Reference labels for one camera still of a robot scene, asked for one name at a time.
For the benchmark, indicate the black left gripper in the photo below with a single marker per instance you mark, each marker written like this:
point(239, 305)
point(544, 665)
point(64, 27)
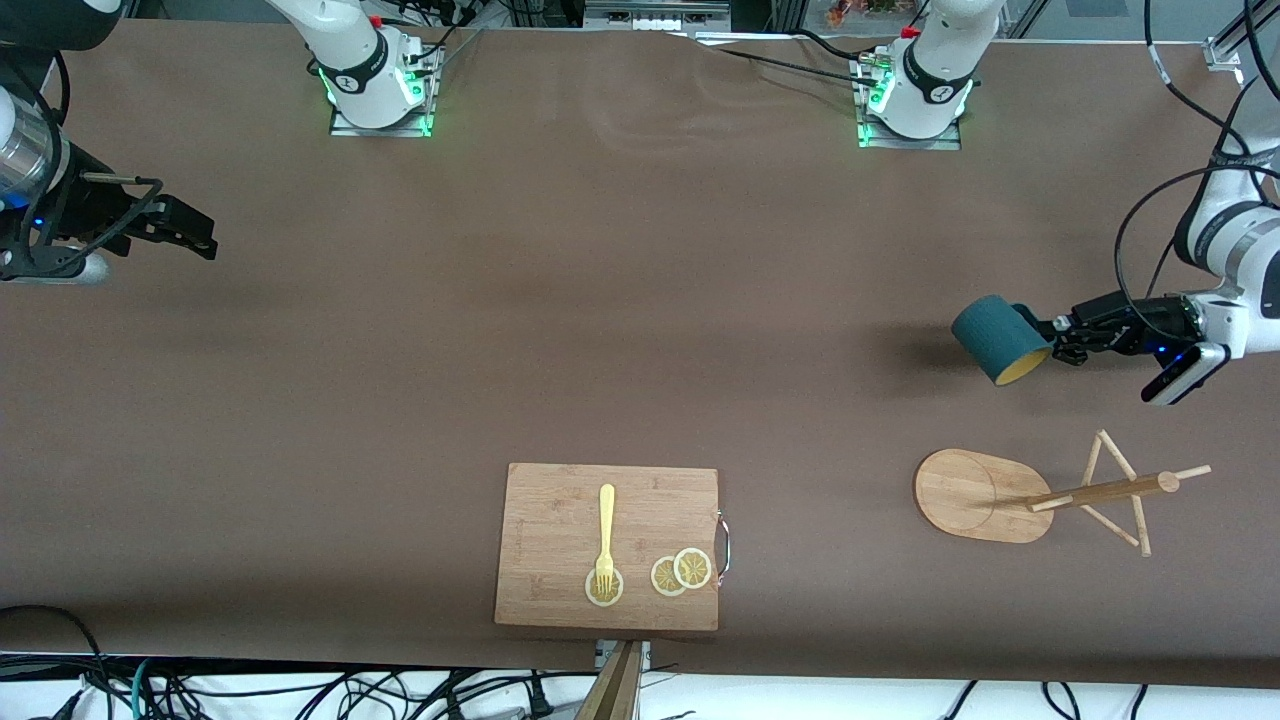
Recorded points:
point(1150, 322)

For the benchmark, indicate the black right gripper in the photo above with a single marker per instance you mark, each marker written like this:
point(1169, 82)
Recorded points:
point(88, 205)

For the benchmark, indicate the teal cup yellow inside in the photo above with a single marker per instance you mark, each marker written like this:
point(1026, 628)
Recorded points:
point(990, 335)

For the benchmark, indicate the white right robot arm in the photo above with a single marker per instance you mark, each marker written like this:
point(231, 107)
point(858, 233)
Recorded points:
point(350, 50)

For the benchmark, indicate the wooden mug rack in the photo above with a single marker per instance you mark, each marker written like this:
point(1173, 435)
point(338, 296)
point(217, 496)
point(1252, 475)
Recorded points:
point(970, 495)

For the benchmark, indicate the yellow plastic fork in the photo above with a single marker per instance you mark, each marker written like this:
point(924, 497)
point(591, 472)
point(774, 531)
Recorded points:
point(606, 520)

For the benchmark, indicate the lemon slice under fork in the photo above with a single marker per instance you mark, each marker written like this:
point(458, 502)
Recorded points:
point(592, 597)

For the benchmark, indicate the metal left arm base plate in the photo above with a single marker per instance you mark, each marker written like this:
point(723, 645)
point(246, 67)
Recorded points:
point(950, 135)

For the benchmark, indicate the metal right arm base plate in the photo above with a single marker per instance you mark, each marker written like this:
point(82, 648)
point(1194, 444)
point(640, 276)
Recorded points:
point(425, 100)

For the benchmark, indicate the small metal bracket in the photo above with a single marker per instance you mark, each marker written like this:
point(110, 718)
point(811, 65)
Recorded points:
point(645, 652)

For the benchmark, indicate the wooden post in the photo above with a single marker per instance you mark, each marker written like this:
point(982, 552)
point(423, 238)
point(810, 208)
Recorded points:
point(612, 690)

